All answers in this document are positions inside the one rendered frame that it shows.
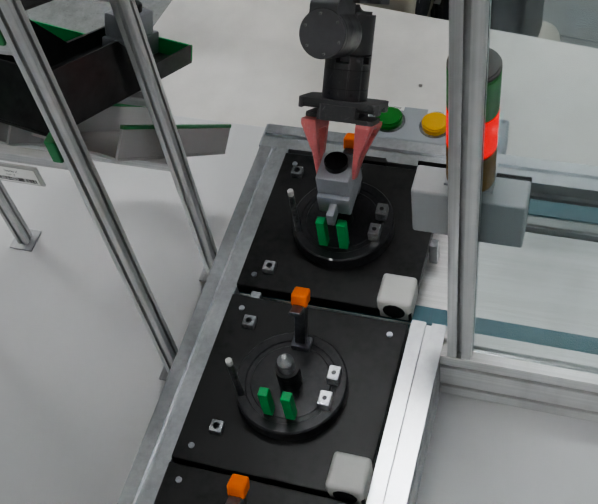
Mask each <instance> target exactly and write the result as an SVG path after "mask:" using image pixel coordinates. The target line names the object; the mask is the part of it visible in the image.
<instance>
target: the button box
mask: <svg viewBox="0 0 598 504"><path fill-rule="evenodd" d="M388 107H395V108H397V109H399V110H400V111H401V112H402V117H403V121H402V123H401V125H400V126H399V127H397V128H395V129H392V130H385V129H382V128H380V130H379V131H378V133H377V135H376V137H380V138H388V139H396V140H404V141H412V142H420V143H428V144H435V145H443V146H446V132H445V133H443V134H441V135H437V136H433V135H429V134H427V133H425V132H424V131H423V129H422V119H423V117H424V116H425V115H427V114H429V113H432V112H440V113H443V114H444V115H446V111H440V110H431V109H419V108H411V107H405V106H397V105H388Z"/></svg>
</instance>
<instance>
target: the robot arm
mask: <svg viewBox="0 0 598 504"><path fill-rule="evenodd" d="M356 3H368V4H386V5H389V3H390V0H311V1H310V9H309V13H308V14H307V15H306V16H305V17H304V19H303V20H302V22H301V25H300V29H299V39H300V43H301V45H302V47H303V49H304V50H305V51H306V53H307V54H309V55H310V56H312V57H314V58H316V59H325V66H324V77H323V88H322V92H309V93H306V94H303V95H299V103H298V106H299V107H303V106H308V107H315V108H313V109H310V110H307V111H306V116H305V117H302V118H301V125H302V127H303V130H304V132H305V135H306V137H307V140H308V143H309V145H310V148H311V150H312V154H313V159H314V164H315V170H316V174H317V172H318V169H319V166H320V163H321V160H322V157H323V154H324V153H325V150H326V142H327V135H328V127H329V121H334V122H342V123H350V124H356V125H355V134H354V148H353V162H352V180H355V179H356V178H357V177H358V174H359V171H360V168H361V166H362V163H363V160H364V157H365V155H366V153H367V151H368V149H369V147H370V145H371V144H372V142H373V140H374V138H375V137H376V135H377V133H378V131H379V130H380V128H381V126H382V121H380V118H376V117H369V116H368V114H370V115H373V116H380V115H381V112H383V113H386V112H387V111H388V103H389V101H386V100H379V99H371V98H367V97H368V88H369V79H370V69H371V60H372V51H373V41H374V32H375V22H376V15H372V13H373V12H370V11H364V10H362V9H361V7H360V5H359V4H356ZM370 56H371V57H370Z"/></svg>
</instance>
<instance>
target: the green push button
mask: <svg viewBox="0 0 598 504"><path fill-rule="evenodd" d="M376 118H380V121H382V126H381V128H382V129H385V130H392V129H395V128H397V127H399V126H400V125H401V123H402V121H403V117H402V112H401V111H400V110H399V109H397V108H395V107H388V111H387V112H386V113H383V112H381V115H380V116H376Z"/></svg>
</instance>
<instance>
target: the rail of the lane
mask: <svg viewBox="0 0 598 504"><path fill-rule="evenodd" d="M346 134H347V133H340V132H332V131H328V135H327V142H326V150H325V152H329V153H331V152H336V151H338V152H342V153H343V151H344V148H343V143H344V137H345V135H346ZM260 145H263V146H271V147H272V150H276V148H277V147H278V148H286V149H289V153H293V154H301V155H308V156H313V154H312V150H311V148H310V145H309V143H308V140H307V137H306V135H305V132H304V130H303V128H301V127H293V126H285V125H277V124H267V125H266V128H265V130H264V133H263V135H262V138H261V140H260V143H259V147H260ZM418 161H425V162H433V163H440V164H446V146H443V145H435V144H428V143H420V142H412V141H404V140H396V139H388V138H380V137H375V138H374V140H373V142H372V144H371V145H370V147H369V149H368V151H367V153H366V155H365V157H364V160H363V163H368V164H375V165H383V166H390V167H398V168H405V169H413V170H417V167H418Z"/></svg>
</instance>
